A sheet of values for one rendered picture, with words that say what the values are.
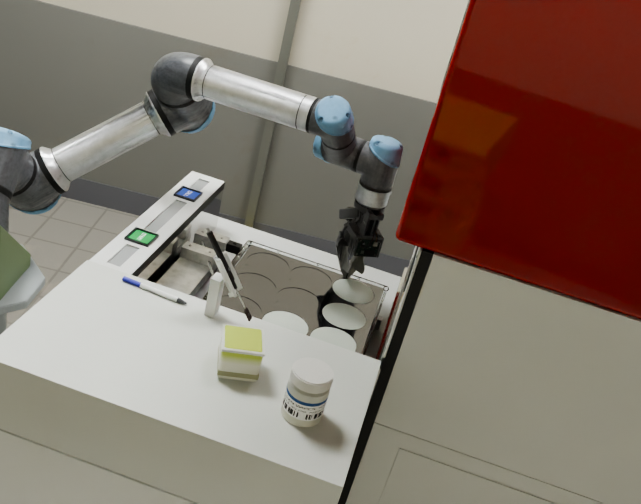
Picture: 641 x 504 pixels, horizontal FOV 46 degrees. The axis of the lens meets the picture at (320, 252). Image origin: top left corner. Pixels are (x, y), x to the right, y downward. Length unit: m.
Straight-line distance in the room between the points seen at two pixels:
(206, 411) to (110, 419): 0.15
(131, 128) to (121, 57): 1.75
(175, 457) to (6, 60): 2.73
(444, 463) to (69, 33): 2.62
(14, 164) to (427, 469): 1.07
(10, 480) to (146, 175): 2.39
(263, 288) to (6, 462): 0.64
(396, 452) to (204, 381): 0.47
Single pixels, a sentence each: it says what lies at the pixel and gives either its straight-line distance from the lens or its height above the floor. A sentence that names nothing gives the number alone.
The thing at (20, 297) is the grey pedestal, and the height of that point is 0.82.
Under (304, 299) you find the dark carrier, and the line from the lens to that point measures 1.71.
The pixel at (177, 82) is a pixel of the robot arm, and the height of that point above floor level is 1.28.
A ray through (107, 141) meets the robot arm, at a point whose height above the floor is 1.09.
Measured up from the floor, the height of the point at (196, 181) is 0.96.
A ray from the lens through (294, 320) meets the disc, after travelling 1.64.
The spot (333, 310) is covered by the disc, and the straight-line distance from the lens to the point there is 1.70.
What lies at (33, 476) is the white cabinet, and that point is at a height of 0.74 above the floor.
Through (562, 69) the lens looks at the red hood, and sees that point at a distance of 1.24.
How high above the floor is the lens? 1.82
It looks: 29 degrees down
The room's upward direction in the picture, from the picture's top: 15 degrees clockwise
